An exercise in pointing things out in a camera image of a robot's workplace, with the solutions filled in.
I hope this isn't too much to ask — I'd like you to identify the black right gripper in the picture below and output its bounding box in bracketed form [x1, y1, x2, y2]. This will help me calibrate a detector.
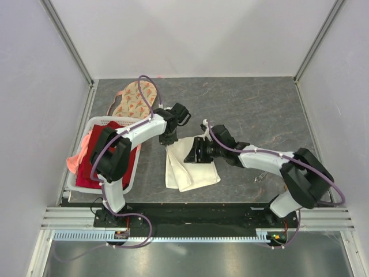
[183, 137, 224, 164]

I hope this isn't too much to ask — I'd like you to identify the white cloth napkin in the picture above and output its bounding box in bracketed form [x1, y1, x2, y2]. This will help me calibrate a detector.
[165, 137, 221, 192]

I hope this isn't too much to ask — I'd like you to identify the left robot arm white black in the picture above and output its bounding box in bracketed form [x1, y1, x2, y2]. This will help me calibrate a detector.
[90, 103, 191, 227]

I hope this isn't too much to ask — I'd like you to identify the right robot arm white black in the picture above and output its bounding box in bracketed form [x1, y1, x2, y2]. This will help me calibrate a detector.
[184, 125, 334, 227]

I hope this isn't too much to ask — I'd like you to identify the floral beige eye mask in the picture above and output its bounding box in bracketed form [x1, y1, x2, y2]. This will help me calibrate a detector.
[107, 81, 157, 119]

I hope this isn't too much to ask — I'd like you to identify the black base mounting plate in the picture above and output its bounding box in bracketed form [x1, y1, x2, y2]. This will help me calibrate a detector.
[62, 201, 298, 231]

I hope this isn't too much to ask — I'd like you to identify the white plastic basket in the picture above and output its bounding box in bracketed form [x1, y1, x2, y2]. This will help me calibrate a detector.
[66, 116, 140, 195]

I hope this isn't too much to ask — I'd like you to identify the red cloth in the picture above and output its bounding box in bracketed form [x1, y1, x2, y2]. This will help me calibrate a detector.
[76, 122, 137, 190]

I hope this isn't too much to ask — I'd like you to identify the pink cloth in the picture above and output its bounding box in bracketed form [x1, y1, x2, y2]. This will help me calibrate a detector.
[66, 130, 92, 175]

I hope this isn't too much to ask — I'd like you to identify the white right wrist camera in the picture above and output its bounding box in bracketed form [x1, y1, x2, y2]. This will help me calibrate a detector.
[200, 119, 213, 141]

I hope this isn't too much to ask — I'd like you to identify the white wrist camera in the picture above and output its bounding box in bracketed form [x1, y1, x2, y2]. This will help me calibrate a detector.
[158, 103, 172, 110]
[200, 119, 213, 141]

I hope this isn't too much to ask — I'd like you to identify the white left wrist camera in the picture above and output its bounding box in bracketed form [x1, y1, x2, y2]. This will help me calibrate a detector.
[158, 103, 172, 110]

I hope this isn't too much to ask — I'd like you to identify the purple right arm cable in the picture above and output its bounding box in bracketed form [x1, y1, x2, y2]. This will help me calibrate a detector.
[207, 121, 346, 249]

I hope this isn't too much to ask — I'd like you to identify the white slotted cable duct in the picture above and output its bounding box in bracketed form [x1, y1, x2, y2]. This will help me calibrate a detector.
[53, 230, 272, 244]

